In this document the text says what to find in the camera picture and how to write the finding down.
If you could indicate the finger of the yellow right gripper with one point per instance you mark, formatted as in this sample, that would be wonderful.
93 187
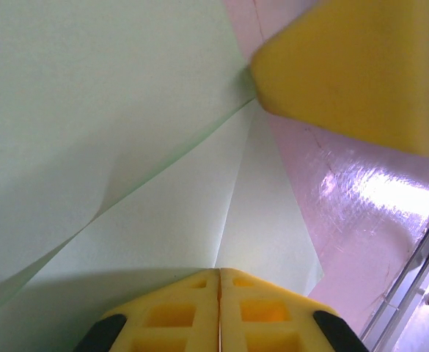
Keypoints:
346 73

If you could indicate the aluminium rail frame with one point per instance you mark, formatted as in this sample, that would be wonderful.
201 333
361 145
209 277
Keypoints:
412 293

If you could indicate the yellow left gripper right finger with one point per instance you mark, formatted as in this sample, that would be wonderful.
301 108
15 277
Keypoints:
273 319

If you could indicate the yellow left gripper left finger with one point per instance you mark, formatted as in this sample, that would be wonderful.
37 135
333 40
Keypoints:
170 319

